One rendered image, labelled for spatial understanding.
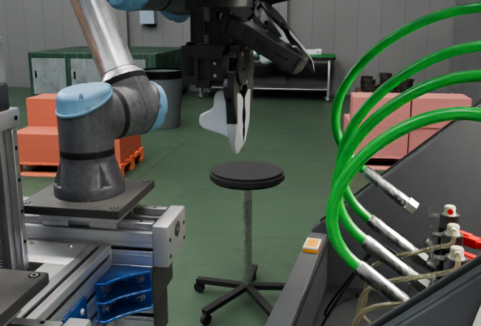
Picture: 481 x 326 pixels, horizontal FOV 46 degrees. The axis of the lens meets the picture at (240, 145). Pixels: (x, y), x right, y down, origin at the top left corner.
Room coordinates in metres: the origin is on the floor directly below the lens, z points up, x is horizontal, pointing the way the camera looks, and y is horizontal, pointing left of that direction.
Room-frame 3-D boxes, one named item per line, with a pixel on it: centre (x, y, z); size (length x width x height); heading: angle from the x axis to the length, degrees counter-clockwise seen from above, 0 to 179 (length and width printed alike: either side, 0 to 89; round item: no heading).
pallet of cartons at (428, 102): (5.42, -1.59, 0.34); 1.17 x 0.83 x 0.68; 79
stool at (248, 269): (2.61, -0.04, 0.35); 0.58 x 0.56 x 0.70; 81
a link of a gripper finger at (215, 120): (0.76, 0.03, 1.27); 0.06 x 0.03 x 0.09; 73
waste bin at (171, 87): (7.22, 1.03, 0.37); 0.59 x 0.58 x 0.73; 104
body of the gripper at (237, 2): (0.77, 0.03, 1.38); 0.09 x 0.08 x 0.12; 73
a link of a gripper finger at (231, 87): (0.74, 0.01, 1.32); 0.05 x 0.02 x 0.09; 163
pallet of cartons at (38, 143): (5.19, 1.53, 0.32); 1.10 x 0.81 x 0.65; 78
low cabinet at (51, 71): (9.77, 2.17, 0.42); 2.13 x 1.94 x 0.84; 80
